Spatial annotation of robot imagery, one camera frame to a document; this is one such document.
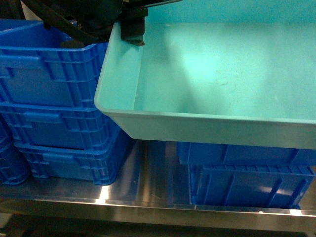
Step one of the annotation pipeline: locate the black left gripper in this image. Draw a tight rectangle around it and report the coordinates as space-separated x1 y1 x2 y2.
22 0 149 47

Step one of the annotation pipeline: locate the teal plastic bin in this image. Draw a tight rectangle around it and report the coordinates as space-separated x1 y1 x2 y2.
94 0 316 149

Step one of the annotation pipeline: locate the upper blue crate left stack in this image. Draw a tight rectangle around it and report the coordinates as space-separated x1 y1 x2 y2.
0 19 108 108

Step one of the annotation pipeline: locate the blue crate stack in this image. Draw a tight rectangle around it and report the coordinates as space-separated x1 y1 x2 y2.
15 130 131 185
189 165 316 209
0 103 119 151
0 19 108 108

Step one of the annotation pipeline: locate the middle blue crate left stack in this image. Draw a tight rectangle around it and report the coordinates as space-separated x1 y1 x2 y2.
0 103 119 151

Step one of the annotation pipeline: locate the bottom blue crate left stack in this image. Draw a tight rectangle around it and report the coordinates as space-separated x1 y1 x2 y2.
15 130 131 185

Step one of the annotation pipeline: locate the lower blue crate right stack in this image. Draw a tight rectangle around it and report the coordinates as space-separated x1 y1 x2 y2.
189 165 316 209

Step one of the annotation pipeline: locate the blue crate under teal bin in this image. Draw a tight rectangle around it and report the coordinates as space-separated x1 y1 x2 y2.
176 142 316 166

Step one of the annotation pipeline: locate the stainless steel shelf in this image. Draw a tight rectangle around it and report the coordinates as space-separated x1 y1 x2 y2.
0 141 316 235

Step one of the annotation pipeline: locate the blue crate far left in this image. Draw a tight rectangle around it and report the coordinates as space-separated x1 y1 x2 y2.
0 116 30 185

